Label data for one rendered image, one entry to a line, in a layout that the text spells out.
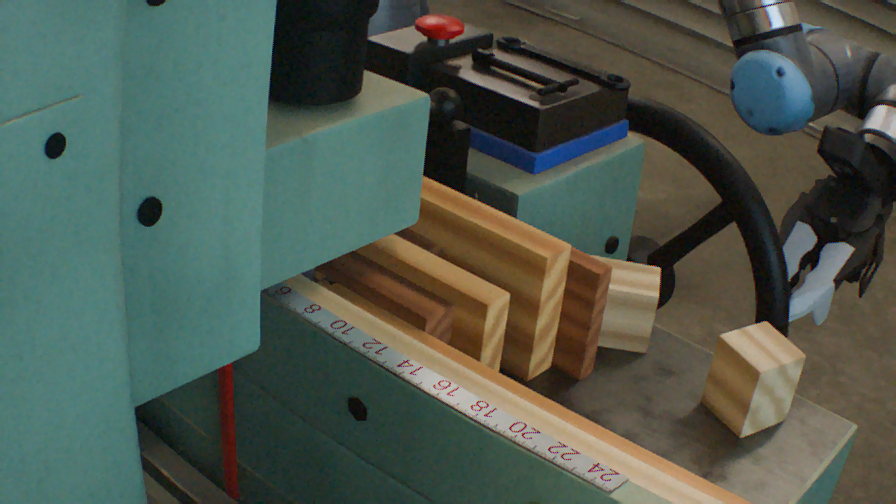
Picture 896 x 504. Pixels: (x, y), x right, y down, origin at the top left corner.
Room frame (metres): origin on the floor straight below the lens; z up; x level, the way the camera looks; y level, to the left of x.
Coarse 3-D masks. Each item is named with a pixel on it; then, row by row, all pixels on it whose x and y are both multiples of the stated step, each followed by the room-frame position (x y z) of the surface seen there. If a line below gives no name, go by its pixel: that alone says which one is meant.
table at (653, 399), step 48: (672, 336) 0.56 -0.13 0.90; (192, 384) 0.50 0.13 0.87; (240, 384) 0.47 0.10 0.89; (528, 384) 0.50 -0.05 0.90; (576, 384) 0.50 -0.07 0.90; (624, 384) 0.50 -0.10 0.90; (672, 384) 0.51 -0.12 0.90; (240, 432) 0.47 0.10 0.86; (288, 432) 0.45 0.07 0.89; (624, 432) 0.46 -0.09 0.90; (672, 432) 0.46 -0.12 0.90; (720, 432) 0.46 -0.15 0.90; (768, 432) 0.47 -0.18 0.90; (816, 432) 0.47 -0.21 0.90; (288, 480) 0.45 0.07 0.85; (336, 480) 0.43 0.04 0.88; (384, 480) 0.41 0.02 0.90; (720, 480) 0.42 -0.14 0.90; (768, 480) 0.42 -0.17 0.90; (816, 480) 0.43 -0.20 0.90
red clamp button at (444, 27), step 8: (424, 16) 0.69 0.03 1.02; (432, 16) 0.69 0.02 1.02; (440, 16) 0.69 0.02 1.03; (448, 16) 0.70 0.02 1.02; (416, 24) 0.68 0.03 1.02; (424, 24) 0.68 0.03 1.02; (432, 24) 0.68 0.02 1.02; (440, 24) 0.68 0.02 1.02; (448, 24) 0.68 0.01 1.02; (456, 24) 0.68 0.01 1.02; (424, 32) 0.68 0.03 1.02; (432, 32) 0.67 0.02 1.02; (440, 32) 0.67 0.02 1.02; (448, 32) 0.67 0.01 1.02; (456, 32) 0.68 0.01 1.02
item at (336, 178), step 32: (384, 96) 0.52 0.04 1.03; (416, 96) 0.52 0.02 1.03; (288, 128) 0.47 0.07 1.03; (320, 128) 0.48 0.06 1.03; (352, 128) 0.49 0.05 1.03; (384, 128) 0.50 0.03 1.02; (416, 128) 0.52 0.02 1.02; (288, 160) 0.46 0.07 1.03; (320, 160) 0.47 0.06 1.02; (352, 160) 0.49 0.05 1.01; (384, 160) 0.51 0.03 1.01; (416, 160) 0.52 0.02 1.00; (288, 192) 0.46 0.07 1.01; (320, 192) 0.47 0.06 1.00; (352, 192) 0.49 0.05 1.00; (384, 192) 0.51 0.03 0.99; (416, 192) 0.53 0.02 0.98; (288, 224) 0.46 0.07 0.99; (320, 224) 0.48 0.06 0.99; (352, 224) 0.49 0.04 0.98; (384, 224) 0.51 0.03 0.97; (288, 256) 0.46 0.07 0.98; (320, 256) 0.48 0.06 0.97
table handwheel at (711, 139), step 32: (640, 96) 0.79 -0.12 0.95; (640, 128) 0.77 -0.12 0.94; (672, 128) 0.76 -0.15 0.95; (704, 128) 0.76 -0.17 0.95; (704, 160) 0.74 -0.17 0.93; (736, 160) 0.74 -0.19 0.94; (736, 192) 0.72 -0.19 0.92; (704, 224) 0.74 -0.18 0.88; (736, 224) 0.72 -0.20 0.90; (768, 224) 0.71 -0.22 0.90; (640, 256) 0.77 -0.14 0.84; (672, 256) 0.75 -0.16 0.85; (768, 256) 0.70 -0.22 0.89; (672, 288) 0.77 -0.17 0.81; (768, 288) 0.69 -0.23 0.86; (768, 320) 0.69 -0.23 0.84
